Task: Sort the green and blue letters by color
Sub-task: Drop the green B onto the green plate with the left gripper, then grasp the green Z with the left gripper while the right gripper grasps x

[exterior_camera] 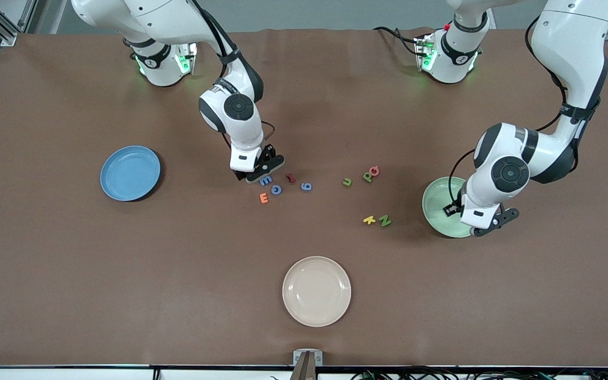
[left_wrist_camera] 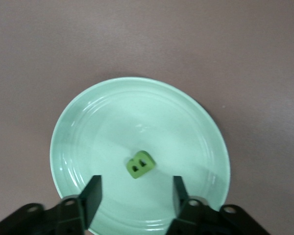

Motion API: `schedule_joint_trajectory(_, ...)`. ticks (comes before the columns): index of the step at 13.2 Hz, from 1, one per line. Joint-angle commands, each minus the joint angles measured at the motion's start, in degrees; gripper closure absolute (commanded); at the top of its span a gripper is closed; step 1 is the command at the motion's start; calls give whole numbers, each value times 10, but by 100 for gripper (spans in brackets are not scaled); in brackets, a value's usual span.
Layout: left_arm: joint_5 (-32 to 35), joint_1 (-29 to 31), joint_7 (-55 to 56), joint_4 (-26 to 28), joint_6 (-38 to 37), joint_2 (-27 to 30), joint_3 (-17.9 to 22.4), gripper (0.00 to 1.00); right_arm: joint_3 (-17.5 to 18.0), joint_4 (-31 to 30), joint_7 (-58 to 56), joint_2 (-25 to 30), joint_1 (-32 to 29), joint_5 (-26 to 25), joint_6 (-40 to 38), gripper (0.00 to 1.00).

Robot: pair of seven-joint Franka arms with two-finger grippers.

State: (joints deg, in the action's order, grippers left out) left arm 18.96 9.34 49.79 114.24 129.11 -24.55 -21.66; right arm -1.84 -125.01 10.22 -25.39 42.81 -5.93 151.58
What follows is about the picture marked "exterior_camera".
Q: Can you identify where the beige plate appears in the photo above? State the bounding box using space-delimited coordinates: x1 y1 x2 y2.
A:
282 256 352 327

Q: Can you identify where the table cover sheet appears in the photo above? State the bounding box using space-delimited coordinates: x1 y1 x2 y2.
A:
0 27 608 367

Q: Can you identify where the black cable bundle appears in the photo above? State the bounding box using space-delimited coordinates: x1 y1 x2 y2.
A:
351 364 608 380

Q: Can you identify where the grey metal table bracket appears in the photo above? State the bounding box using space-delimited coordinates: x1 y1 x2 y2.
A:
289 349 324 380

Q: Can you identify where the green plate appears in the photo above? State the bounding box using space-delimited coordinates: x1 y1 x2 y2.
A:
422 177 476 238

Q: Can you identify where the blue plate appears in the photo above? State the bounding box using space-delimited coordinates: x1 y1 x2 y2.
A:
100 146 161 202

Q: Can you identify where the black left base cable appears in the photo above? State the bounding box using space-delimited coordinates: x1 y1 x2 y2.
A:
373 26 421 56

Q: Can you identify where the white table edge rail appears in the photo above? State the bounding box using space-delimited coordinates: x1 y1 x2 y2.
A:
0 365 608 380

